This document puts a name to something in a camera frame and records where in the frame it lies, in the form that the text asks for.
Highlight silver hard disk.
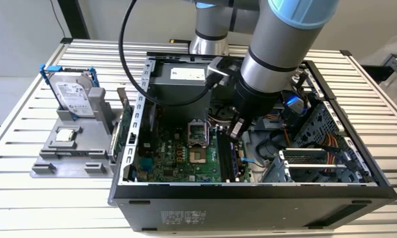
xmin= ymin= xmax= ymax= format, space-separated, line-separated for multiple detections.
xmin=48 ymin=73 xmax=98 ymax=117

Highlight orange power wire bundle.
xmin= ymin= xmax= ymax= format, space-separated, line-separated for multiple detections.
xmin=263 ymin=113 xmax=294 ymax=149

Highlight metal socket locking lever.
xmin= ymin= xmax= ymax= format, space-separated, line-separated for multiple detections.
xmin=204 ymin=122 xmax=212 ymax=148

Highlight black PC case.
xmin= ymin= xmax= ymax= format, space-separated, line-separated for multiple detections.
xmin=107 ymin=51 xmax=397 ymax=233

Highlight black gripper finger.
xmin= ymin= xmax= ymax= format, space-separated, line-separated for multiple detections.
xmin=223 ymin=116 xmax=252 ymax=144

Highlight metal socket cover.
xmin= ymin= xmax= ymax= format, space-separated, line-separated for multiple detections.
xmin=188 ymin=119 xmax=208 ymax=147

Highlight black metal post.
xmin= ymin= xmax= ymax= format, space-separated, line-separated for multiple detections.
xmin=58 ymin=0 xmax=91 ymax=40

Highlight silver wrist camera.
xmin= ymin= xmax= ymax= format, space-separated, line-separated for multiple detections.
xmin=206 ymin=56 xmax=235 ymax=88

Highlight green motherboard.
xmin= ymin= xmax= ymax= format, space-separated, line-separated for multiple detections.
xmin=138 ymin=123 xmax=252 ymax=183

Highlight metal disk bay cage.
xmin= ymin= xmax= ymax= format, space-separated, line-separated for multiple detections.
xmin=263 ymin=147 xmax=362 ymax=184

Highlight CPU socket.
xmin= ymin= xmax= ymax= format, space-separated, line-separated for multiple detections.
xmin=190 ymin=148 xmax=208 ymax=164

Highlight silver CPU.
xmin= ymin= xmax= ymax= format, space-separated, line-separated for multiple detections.
xmin=55 ymin=128 xmax=76 ymax=142

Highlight black data cable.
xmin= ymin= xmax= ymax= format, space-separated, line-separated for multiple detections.
xmin=255 ymin=130 xmax=286 ymax=164

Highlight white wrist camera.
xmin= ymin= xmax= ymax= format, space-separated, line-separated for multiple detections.
xmin=282 ymin=91 xmax=311 ymax=115

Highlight thick black camera cable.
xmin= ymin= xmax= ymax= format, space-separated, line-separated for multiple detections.
xmin=118 ymin=0 xmax=219 ymax=107

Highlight grey parts rack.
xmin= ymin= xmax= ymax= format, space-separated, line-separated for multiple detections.
xmin=30 ymin=88 xmax=127 ymax=179

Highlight orange yellow red wires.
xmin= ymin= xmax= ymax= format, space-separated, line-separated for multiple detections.
xmin=320 ymin=132 xmax=340 ymax=174

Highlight grey power supply unit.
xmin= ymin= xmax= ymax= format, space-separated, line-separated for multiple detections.
xmin=151 ymin=61 xmax=215 ymax=126

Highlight green graphics card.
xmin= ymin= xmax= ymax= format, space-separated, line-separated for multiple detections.
xmin=107 ymin=85 xmax=135 ymax=166

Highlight black RAM slot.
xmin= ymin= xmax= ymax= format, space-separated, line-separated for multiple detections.
xmin=222 ymin=125 xmax=232 ymax=183
xmin=218 ymin=125 xmax=228 ymax=183
xmin=226 ymin=135 xmax=236 ymax=183

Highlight blue disk carrier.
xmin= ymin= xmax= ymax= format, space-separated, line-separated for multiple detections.
xmin=39 ymin=63 xmax=99 ymax=122

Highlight RAM memory stick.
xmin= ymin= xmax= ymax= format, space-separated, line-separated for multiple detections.
xmin=230 ymin=141 xmax=242 ymax=176

